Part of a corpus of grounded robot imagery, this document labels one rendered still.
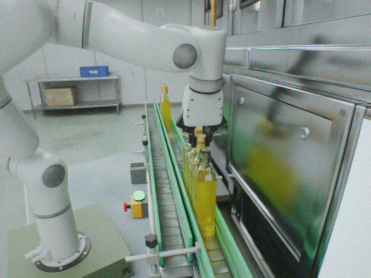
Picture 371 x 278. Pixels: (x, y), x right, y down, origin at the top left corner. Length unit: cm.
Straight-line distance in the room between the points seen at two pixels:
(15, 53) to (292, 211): 54
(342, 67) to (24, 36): 45
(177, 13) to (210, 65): 601
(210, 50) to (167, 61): 11
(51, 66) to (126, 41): 633
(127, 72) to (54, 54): 179
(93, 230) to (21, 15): 65
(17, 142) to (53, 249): 32
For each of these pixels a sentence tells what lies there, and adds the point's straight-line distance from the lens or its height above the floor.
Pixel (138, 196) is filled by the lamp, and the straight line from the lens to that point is 97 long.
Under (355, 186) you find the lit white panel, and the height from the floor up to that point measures 121.
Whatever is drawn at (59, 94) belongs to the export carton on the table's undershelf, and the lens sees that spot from 611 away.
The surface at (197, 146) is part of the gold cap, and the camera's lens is 65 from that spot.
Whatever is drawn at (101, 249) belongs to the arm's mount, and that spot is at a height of 84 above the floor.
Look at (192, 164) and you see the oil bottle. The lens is 66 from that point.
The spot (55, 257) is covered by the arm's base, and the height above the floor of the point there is 86.
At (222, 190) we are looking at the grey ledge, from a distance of 94.
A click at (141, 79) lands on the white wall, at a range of 641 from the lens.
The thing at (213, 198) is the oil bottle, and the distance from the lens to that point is 65.
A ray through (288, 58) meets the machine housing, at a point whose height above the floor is 137.
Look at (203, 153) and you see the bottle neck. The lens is 60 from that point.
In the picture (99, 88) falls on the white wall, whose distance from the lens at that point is 653.
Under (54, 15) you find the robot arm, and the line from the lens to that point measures 47.
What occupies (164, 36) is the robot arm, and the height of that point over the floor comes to 140.
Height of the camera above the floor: 138
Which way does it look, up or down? 21 degrees down
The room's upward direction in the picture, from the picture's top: straight up
